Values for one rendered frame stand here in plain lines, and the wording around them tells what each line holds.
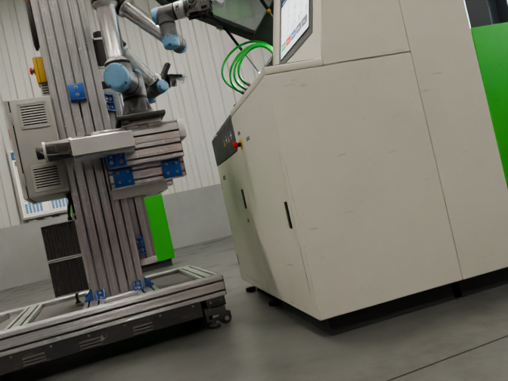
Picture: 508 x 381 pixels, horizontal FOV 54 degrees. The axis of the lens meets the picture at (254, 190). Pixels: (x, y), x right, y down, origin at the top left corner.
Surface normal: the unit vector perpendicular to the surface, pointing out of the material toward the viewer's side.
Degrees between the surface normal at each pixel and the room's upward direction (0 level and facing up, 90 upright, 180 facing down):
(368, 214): 90
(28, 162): 90
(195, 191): 90
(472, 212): 90
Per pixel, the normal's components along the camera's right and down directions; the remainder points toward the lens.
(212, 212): 0.30, -0.09
